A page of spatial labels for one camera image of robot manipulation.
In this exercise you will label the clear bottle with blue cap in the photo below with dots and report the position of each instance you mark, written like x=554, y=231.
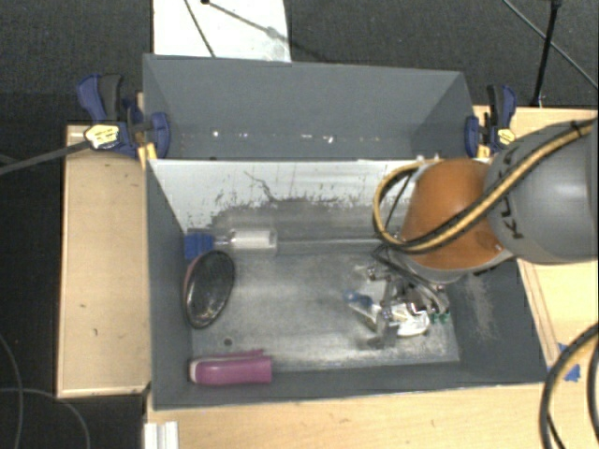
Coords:
x=252, y=240

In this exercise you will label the pale wood flat board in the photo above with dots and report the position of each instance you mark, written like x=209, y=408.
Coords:
x=105, y=274

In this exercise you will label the grey metal bin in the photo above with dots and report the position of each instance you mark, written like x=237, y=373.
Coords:
x=299, y=110

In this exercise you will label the purple and pink case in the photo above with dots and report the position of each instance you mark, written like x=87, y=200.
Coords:
x=231, y=370

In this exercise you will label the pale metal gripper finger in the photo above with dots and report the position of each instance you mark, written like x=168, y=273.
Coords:
x=392, y=332
x=380, y=336

